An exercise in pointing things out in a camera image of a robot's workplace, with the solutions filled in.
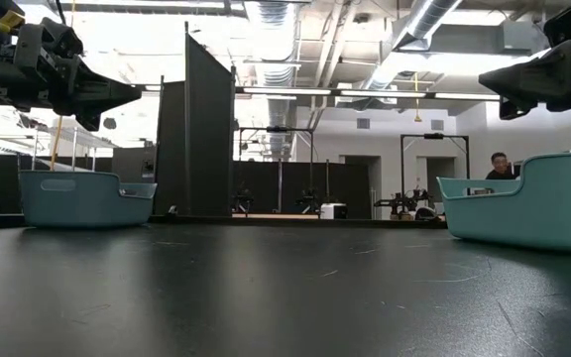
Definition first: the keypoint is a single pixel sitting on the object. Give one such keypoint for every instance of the narrow silver spiral duct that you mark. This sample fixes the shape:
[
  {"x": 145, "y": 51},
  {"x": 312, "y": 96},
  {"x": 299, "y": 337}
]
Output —
[{"x": 275, "y": 74}]

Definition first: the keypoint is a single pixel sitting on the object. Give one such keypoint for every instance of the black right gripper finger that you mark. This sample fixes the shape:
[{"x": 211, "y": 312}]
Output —
[
  {"x": 516, "y": 110},
  {"x": 538, "y": 77}
]

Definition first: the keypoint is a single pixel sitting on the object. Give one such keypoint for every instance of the grey round dome object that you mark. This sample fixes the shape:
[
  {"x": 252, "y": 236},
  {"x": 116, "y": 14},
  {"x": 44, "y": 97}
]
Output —
[{"x": 425, "y": 213}]

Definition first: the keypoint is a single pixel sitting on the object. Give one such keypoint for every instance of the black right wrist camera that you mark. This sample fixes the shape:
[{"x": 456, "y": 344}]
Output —
[{"x": 568, "y": 25}]

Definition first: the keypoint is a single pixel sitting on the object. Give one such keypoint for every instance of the long ceiling light bar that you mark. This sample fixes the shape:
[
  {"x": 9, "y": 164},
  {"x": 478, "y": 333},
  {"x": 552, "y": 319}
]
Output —
[
  {"x": 384, "y": 93},
  {"x": 464, "y": 96},
  {"x": 285, "y": 91},
  {"x": 152, "y": 87}
]

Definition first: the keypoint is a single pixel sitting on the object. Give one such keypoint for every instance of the black table edge frame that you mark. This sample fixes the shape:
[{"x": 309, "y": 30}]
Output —
[{"x": 365, "y": 224}]

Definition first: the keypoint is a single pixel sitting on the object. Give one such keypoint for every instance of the yellow tape tag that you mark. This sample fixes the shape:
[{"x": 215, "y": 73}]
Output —
[{"x": 12, "y": 21}]

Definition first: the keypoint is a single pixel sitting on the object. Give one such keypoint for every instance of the tall black partition panel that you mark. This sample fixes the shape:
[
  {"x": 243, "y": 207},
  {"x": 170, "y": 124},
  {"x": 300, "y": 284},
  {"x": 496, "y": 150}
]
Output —
[{"x": 206, "y": 149}]

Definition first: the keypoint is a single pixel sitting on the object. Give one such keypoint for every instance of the grey wall air vent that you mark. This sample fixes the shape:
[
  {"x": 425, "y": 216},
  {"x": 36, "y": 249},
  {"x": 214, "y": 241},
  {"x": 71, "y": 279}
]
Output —
[
  {"x": 363, "y": 123},
  {"x": 437, "y": 124}
]

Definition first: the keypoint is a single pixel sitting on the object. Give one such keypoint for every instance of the yellow hanging pendant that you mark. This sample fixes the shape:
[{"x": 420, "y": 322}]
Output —
[{"x": 417, "y": 118}]

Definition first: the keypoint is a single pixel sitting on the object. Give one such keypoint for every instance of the black gantry frame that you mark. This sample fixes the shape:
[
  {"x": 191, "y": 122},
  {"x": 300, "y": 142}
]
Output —
[
  {"x": 275, "y": 129},
  {"x": 434, "y": 136}
]

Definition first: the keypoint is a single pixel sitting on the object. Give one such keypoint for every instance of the light wooden table top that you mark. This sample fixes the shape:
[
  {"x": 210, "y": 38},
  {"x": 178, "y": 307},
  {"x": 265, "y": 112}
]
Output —
[{"x": 275, "y": 216}]

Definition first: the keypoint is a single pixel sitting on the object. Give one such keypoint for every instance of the teal plastic bin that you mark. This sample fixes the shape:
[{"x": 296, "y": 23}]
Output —
[{"x": 538, "y": 213}]

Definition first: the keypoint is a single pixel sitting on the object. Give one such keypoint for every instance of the white box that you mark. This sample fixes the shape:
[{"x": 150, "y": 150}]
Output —
[{"x": 332, "y": 210}]

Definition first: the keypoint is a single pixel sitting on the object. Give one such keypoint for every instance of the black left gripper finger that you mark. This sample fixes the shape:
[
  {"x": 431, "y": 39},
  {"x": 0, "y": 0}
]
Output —
[
  {"x": 104, "y": 94},
  {"x": 91, "y": 123}
]

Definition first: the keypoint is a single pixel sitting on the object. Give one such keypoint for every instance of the person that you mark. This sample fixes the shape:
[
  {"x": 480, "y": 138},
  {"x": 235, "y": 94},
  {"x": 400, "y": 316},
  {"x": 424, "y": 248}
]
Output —
[{"x": 499, "y": 163}]

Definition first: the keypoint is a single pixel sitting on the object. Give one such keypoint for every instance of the light blue plastic bin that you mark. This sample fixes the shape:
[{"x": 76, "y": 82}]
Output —
[{"x": 82, "y": 208}]

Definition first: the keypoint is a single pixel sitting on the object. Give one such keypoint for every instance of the large silver spiral duct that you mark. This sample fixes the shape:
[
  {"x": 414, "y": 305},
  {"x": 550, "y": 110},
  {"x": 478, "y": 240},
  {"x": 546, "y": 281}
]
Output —
[{"x": 429, "y": 20}]

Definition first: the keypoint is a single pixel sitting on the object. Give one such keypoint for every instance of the small black robot arm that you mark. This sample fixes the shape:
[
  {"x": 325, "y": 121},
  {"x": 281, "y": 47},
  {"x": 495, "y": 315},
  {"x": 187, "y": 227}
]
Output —
[
  {"x": 242, "y": 198},
  {"x": 310, "y": 201}
]

